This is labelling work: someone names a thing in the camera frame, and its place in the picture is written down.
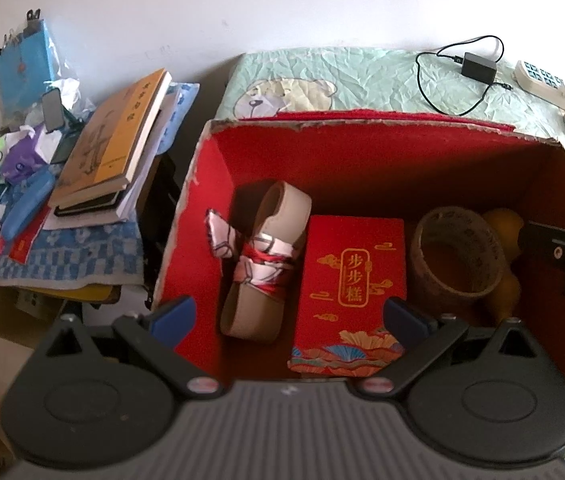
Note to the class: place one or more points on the orange-brown gourd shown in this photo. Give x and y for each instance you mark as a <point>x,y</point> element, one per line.
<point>505,225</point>

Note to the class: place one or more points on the black notebook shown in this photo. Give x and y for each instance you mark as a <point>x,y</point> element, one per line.
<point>87,205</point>

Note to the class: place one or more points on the blue pencil case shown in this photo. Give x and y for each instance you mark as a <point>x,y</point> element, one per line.
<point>27,205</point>

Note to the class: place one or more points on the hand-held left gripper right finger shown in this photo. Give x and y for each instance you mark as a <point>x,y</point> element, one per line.
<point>405,322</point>

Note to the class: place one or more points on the red cardboard box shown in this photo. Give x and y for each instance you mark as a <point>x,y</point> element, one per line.
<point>362,160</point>

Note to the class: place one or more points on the blue patterned cloth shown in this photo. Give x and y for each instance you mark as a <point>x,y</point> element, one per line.
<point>87,255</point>

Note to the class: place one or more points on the small dark phone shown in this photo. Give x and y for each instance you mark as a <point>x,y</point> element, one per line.
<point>53,110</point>

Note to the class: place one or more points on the crumpled white tissue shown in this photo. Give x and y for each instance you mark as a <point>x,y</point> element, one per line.
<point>70,91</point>

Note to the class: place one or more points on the beige band with red-white ribbon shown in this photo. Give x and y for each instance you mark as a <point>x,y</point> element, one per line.
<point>282,205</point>

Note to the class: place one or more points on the stack of books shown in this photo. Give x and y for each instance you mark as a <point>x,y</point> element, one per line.
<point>130,200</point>

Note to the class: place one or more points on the red paper envelope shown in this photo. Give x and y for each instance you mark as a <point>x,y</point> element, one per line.
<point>20,247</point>

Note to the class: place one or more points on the wide packing tape roll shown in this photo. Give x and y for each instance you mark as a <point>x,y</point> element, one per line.
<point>422,255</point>

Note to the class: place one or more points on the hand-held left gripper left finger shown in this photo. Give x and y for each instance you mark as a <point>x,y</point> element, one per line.
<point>177,317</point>

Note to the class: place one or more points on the small red gift box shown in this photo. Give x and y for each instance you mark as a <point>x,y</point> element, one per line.
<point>352,240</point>

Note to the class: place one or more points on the black power adapter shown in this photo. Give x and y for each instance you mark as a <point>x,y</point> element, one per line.
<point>480,67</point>

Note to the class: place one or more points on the white power strip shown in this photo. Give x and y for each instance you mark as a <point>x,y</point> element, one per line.
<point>537,77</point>

